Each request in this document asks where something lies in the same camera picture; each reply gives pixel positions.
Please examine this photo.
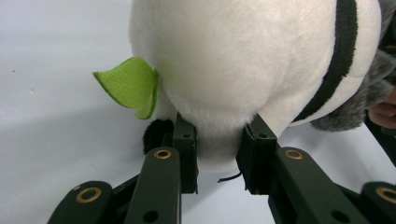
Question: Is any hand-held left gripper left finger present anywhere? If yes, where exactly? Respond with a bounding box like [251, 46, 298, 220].
[124, 113, 199, 224]

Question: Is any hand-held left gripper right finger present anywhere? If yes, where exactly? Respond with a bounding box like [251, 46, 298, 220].
[235, 113, 372, 224]

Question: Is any grey cloth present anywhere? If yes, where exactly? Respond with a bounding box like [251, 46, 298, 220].
[309, 0, 396, 133]

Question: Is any panda plush toy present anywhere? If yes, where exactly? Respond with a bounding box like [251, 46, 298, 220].
[92, 0, 385, 183]

